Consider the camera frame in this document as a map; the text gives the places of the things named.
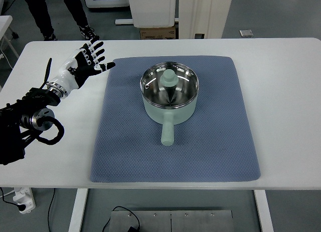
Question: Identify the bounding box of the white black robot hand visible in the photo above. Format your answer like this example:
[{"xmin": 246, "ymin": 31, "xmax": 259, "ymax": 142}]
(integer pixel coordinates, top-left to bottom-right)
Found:
[{"xmin": 47, "ymin": 38, "xmax": 115, "ymax": 99}]

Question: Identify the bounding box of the green pot with handle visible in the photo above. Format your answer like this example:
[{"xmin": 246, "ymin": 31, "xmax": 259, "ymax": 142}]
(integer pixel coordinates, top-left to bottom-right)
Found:
[{"xmin": 141, "ymin": 94, "xmax": 198, "ymax": 146}]

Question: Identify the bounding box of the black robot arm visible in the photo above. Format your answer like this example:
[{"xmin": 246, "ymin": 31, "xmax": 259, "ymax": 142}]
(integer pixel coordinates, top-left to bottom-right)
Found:
[{"xmin": 1, "ymin": 88, "xmax": 64, "ymax": 165}]

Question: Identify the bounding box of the person in black trousers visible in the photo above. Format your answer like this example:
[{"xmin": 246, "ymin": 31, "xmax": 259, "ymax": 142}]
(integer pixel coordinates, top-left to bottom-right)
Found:
[{"xmin": 25, "ymin": 0, "xmax": 99, "ymax": 41}]

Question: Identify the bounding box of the white cabinet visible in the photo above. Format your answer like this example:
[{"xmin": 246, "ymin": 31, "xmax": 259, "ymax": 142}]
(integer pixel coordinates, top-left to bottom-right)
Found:
[{"xmin": 129, "ymin": 0, "xmax": 176, "ymax": 28}]

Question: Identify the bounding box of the white side table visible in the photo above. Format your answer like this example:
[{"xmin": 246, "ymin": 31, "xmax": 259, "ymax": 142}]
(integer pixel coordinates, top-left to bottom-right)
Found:
[{"xmin": 1, "ymin": 15, "xmax": 19, "ymax": 59}]

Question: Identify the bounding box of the cardboard box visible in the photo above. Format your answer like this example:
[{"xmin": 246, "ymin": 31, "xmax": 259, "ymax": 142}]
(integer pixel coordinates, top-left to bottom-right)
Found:
[{"xmin": 140, "ymin": 26, "xmax": 176, "ymax": 40}]

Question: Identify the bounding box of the glass lid green knob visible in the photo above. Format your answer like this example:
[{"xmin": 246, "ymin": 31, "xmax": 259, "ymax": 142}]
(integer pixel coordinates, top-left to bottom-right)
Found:
[{"xmin": 140, "ymin": 62, "xmax": 199, "ymax": 109}]

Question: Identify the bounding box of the cream pillar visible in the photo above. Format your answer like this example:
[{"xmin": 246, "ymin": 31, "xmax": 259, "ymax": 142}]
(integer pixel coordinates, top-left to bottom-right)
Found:
[{"xmin": 178, "ymin": 0, "xmax": 232, "ymax": 39}]

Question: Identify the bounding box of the white power strip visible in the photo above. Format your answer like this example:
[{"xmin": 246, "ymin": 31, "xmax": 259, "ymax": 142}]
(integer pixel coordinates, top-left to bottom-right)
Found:
[{"xmin": 13, "ymin": 187, "xmax": 36, "ymax": 214}]

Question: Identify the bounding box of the blue quilted mat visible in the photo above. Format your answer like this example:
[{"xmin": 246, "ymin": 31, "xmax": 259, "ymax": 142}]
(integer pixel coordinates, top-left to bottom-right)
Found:
[{"xmin": 90, "ymin": 56, "xmax": 260, "ymax": 182}]

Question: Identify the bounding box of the white table leg left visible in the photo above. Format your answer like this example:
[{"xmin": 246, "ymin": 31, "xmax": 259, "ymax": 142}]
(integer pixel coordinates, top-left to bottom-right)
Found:
[{"xmin": 68, "ymin": 188, "xmax": 89, "ymax": 232}]

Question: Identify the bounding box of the white table leg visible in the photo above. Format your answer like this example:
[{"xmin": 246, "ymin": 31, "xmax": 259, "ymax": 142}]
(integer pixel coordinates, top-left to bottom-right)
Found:
[
  {"xmin": 68, "ymin": 188, "xmax": 89, "ymax": 232},
  {"xmin": 253, "ymin": 190, "xmax": 274, "ymax": 232}
]

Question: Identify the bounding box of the grey floor plate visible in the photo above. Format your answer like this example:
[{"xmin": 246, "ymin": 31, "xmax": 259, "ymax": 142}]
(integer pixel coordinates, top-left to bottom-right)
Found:
[{"xmin": 239, "ymin": 29, "xmax": 254, "ymax": 38}]

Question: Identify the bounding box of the white table leg right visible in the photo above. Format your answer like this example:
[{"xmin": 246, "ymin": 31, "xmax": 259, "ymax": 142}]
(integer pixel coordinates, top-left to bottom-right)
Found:
[{"xmin": 253, "ymin": 190, "xmax": 274, "ymax": 232}]

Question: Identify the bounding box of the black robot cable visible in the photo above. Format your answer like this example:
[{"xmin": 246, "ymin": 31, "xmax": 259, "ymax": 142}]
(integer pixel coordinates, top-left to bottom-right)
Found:
[{"xmin": 36, "ymin": 58, "xmax": 65, "ymax": 145}]

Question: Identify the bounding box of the black floor cable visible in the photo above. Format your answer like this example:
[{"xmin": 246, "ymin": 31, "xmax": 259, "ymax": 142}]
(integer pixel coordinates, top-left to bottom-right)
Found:
[{"xmin": 101, "ymin": 205, "xmax": 141, "ymax": 232}]

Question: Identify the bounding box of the metal base plate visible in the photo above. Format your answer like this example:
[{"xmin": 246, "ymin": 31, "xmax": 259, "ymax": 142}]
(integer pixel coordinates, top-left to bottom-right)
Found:
[{"xmin": 107, "ymin": 210, "xmax": 234, "ymax": 231}]

